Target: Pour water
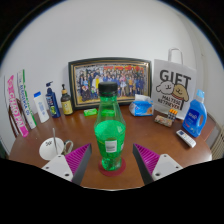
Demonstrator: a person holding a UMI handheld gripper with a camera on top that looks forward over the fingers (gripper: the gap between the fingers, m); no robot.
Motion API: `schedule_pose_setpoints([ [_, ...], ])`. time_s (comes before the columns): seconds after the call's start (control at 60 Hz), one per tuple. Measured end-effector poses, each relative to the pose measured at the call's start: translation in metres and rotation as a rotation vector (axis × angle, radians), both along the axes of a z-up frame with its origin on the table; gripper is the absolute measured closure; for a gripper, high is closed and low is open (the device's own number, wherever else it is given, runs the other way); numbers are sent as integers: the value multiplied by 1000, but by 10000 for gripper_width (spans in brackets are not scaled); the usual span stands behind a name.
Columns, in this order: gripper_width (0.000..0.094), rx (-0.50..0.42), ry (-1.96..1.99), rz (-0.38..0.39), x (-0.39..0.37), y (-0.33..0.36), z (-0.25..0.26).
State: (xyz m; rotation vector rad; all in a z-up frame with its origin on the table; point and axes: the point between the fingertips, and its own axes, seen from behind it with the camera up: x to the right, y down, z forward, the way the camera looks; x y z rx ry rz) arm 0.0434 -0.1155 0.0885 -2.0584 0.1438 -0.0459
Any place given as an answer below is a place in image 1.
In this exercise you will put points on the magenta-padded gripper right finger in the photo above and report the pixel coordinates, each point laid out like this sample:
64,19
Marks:
165,165

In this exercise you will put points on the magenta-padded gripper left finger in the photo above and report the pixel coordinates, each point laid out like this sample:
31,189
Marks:
58,165

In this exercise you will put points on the green plastic drink bottle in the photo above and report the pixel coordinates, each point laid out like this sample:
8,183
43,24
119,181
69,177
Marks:
110,136

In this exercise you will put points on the dark floral mug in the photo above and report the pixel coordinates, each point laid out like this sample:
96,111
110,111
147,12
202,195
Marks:
49,149

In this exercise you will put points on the thin stirring stick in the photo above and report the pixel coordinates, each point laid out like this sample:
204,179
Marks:
54,136

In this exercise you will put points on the white remote control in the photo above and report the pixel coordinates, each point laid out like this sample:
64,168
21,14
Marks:
186,138

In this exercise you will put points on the small patterned pouch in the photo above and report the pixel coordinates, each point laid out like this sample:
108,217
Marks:
163,120

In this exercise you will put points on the orange-topped battery pack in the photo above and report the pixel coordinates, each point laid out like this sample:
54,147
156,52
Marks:
173,114

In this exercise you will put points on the blue detergent bottle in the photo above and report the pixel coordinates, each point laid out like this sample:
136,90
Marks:
194,116

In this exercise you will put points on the white bottle with blue cap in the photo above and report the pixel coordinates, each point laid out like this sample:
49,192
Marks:
41,108

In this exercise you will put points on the amber bottle with yellow label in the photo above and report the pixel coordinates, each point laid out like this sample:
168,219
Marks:
67,106

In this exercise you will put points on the blue pump bottle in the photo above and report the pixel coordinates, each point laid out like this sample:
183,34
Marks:
53,105

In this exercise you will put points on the blue and white tissue pack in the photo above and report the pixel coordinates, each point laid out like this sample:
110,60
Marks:
141,107

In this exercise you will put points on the pink and white tube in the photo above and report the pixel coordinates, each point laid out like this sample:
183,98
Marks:
15,106

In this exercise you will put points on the framed group photo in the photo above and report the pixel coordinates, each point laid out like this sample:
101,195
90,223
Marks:
133,80

